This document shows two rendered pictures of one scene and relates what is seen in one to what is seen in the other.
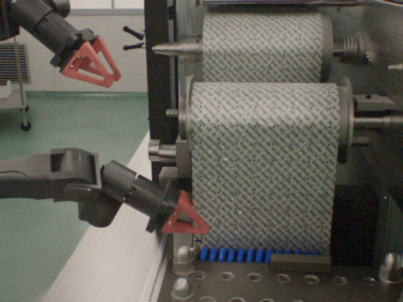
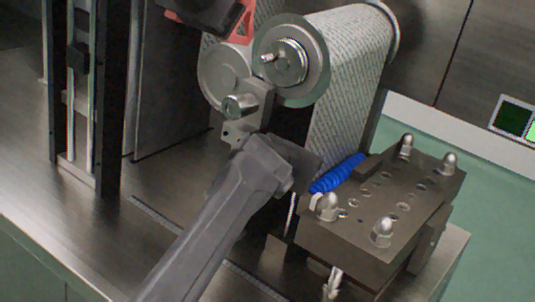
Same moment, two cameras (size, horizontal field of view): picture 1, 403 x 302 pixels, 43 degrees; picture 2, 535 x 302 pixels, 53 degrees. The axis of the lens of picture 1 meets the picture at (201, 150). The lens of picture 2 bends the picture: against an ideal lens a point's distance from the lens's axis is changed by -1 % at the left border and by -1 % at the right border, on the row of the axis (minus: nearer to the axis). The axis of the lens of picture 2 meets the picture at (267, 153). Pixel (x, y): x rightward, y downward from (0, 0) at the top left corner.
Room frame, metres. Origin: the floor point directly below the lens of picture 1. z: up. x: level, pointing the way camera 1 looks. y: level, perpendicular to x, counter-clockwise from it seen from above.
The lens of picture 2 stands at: (0.53, 0.74, 1.54)
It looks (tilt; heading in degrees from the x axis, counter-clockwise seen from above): 30 degrees down; 295
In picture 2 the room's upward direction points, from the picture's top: 12 degrees clockwise
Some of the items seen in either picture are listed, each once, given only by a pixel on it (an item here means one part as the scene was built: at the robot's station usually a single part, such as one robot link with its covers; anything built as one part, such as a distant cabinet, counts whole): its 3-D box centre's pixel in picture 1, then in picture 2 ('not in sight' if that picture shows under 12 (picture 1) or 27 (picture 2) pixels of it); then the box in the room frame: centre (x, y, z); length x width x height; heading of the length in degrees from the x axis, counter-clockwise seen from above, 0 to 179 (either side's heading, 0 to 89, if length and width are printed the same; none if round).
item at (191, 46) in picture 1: (194, 49); not in sight; (1.11, 0.01, 1.33); 0.06 x 0.06 x 0.06; 85
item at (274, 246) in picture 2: not in sight; (315, 215); (0.79, -0.11, 0.92); 0.28 x 0.04 x 0.04; 85
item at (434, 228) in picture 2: not in sight; (431, 238); (0.57, -0.14, 0.96); 0.10 x 0.03 x 0.11; 85
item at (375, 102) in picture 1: (371, 101); not in sight; (0.83, -0.29, 1.28); 0.06 x 0.05 x 0.02; 85
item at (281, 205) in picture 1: (261, 211); (337, 136); (0.79, -0.10, 1.10); 0.23 x 0.01 x 0.18; 85
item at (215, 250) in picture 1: (262, 258); (337, 176); (0.76, -0.10, 1.03); 0.21 x 0.04 x 0.03; 85
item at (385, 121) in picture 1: (366, 121); not in sight; (0.83, -0.28, 1.25); 0.07 x 0.04 x 0.04; 85
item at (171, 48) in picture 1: (166, 49); not in sight; (1.11, 0.07, 1.33); 0.06 x 0.03 x 0.03; 85
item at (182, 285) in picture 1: (182, 291); (383, 229); (0.63, 0.03, 1.05); 0.04 x 0.04 x 0.04
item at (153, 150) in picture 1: (155, 150); (234, 106); (0.90, 0.09, 1.18); 0.04 x 0.02 x 0.04; 175
